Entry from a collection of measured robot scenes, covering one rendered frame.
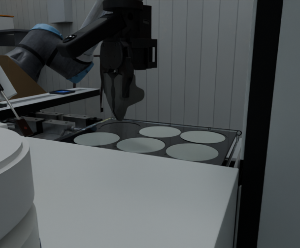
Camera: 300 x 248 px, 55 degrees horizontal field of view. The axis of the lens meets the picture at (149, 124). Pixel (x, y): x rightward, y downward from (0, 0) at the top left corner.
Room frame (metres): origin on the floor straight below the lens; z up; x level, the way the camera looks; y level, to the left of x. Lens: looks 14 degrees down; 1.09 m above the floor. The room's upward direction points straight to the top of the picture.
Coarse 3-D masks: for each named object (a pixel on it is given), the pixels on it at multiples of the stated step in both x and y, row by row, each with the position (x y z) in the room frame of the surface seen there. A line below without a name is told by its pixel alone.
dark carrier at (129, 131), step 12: (84, 132) 0.66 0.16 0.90; (108, 132) 0.66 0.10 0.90; (120, 132) 0.66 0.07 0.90; (132, 132) 0.66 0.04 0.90; (216, 132) 0.66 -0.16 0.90; (228, 132) 0.66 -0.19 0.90; (108, 144) 0.57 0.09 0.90; (168, 144) 0.57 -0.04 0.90; (204, 144) 0.57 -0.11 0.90; (216, 144) 0.57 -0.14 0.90; (228, 144) 0.57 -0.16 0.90; (168, 156) 0.49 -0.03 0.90
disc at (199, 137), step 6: (186, 132) 0.65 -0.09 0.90; (192, 132) 0.65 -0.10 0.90; (198, 132) 0.65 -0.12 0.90; (204, 132) 0.66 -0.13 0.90; (210, 132) 0.66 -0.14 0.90; (186, 138) 0.60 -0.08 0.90; (192, 138) 0.60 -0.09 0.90; (198, 138) 0.61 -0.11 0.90; (204, 138) 0.61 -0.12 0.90; (210, 138) 0.61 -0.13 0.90; (216, 138) 0.61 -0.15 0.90; (222, 138) 0.61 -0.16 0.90
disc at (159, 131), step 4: (144, 128) 0.69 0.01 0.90; (148, 128) 0.69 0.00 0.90; (152, 128) 0.69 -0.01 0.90; (156, 128) 0.69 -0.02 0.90; (160, 128) 0.69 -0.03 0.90; (164, 128) 0.69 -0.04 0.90; (168, 128) 0.69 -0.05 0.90; (172, 128) 0.69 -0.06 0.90; (176, 128) 0.69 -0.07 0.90; (140, 132) 0.66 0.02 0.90; (144, 132) 0.66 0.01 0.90; (148, 132) 0.66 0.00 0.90; (152, 132) 0.66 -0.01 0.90; (156, 132) 0.66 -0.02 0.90; (160, 132) 0.66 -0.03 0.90; (164, 132) 0.66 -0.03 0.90; (168, 132) 0.66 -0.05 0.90; (172, 132) 0.66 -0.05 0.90; (176, 132) 0.66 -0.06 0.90; (180, 132) 0.66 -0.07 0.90; (152, 136) 0.62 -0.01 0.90; (156, 136) 0.62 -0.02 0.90; (160, 136) 0.62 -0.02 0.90; (164, 136) 0.62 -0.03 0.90; (168, 136) 0.62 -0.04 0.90
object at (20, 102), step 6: (72, 90) 0.96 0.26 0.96; (78, 90) 0.99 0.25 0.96; (84, 90) 0.96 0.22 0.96; (90, 90) 0.96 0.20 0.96; (30, 96) 0.82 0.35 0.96; (36, 96) 0.82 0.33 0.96; (42, 96) 0.83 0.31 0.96; (48, 96) 0.85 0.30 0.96; (54, 96) 0.82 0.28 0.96; (60, 96) 0.82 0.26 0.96; (0, 102) 0.72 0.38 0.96; (6, 102) 0.72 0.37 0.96; (12, 102) 0.74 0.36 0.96; (18, 102) 0.75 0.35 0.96; (24, 102) 0.72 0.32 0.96; (30, 102) 0.72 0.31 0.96; (36, 102) 0.73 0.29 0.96; (0, 108) 0.65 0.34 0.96; (6, 108) 0.65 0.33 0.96
